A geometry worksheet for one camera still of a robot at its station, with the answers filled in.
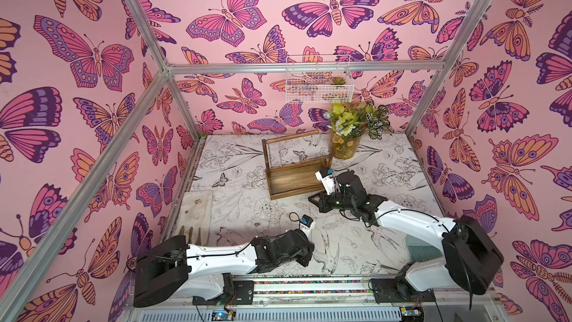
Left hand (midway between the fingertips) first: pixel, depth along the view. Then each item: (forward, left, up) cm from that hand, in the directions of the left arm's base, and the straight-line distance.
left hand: (316, 246), depth 78 cm
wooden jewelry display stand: (+43, +9, -6) cm, 44 cm away
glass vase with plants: (+49, -15, +12) cm, 53 cm away
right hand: (+16, +2, +7) cm, 17 cm away
